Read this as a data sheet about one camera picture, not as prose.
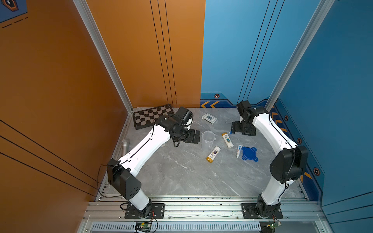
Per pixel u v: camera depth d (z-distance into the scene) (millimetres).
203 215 726
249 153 943
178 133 599
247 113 614
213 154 917
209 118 1122
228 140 990
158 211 737
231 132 809
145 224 713
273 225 696
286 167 474
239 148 965
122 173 411
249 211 725
